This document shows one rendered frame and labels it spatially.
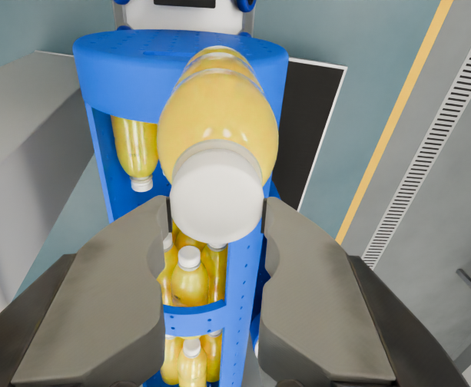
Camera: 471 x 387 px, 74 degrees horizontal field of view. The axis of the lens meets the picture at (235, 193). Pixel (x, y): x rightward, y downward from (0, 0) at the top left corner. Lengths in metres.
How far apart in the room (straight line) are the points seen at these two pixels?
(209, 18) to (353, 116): 1.36
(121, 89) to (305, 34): 1.37
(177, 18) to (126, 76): 0.30
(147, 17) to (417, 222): 2.31
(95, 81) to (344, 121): 1.60
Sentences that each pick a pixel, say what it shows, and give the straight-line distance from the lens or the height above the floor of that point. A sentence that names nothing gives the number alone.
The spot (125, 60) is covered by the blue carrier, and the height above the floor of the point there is 1.22.
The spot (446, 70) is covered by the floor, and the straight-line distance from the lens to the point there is 2.09.
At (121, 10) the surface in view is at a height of 0.93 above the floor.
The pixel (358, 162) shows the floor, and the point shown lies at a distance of 2.04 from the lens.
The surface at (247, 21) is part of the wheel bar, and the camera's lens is 0.65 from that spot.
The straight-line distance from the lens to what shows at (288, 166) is 1.70.
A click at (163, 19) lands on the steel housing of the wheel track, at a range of 0.64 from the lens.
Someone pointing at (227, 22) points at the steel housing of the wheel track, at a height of 0.93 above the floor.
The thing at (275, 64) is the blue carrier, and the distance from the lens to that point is 0.40.
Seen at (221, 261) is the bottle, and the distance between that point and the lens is 0.61.
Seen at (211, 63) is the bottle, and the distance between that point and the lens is 0.22.
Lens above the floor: 1.57
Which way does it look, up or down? 55 degrees down
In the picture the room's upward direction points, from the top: 167 degrees clockwise
